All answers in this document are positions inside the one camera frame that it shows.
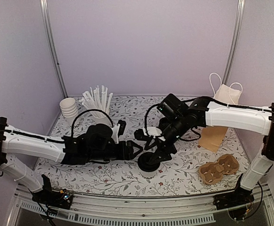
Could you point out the stack of black cup lids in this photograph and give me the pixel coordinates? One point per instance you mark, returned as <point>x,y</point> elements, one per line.
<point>163,123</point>

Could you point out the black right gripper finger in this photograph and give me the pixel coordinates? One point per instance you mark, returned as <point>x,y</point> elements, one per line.
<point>157,158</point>
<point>151,143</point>

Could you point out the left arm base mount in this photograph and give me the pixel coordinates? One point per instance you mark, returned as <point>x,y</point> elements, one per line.
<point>61,199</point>

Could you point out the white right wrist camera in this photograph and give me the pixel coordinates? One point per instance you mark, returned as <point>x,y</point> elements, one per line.
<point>151,132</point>

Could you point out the black cup lid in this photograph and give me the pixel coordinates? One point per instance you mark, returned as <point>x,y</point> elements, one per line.
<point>144,165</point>

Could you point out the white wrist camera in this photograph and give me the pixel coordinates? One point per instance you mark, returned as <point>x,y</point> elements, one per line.
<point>118,130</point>
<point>151,132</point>

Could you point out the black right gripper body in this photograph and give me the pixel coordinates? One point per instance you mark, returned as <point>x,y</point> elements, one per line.
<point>162,147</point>

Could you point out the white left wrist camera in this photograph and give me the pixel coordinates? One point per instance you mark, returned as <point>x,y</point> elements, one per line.
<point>118,130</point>

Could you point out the brown cardboard cup carrier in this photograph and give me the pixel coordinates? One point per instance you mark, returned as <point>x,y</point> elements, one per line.
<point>213,172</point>

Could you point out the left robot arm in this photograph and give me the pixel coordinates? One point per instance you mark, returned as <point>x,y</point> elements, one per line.
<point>100,143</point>

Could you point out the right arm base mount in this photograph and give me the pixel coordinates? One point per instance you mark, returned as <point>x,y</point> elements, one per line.
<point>240,199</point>

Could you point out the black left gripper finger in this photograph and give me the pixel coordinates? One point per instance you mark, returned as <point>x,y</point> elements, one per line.
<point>132,155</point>
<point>133,145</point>

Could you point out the stack of white paper cups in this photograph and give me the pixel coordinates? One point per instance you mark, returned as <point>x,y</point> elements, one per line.
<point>69,109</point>

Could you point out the left aluminium frame post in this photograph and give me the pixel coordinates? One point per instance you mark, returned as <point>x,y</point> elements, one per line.
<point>51,45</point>

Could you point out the brown paper bag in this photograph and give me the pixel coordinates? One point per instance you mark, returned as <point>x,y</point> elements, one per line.
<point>213,135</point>

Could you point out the white paper coffee cup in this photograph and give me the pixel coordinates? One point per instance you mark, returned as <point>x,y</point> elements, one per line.
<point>148,175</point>

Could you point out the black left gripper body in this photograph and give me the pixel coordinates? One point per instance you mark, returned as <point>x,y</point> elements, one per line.
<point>122,155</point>

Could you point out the aluminium front rail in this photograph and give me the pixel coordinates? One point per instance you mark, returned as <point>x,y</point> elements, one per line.
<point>104,210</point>

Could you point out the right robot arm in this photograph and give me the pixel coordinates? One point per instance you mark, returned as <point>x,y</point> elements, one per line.
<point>206,111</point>

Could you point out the bundle of wrapped white straws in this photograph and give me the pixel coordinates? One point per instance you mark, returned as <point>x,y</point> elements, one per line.
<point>97,98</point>

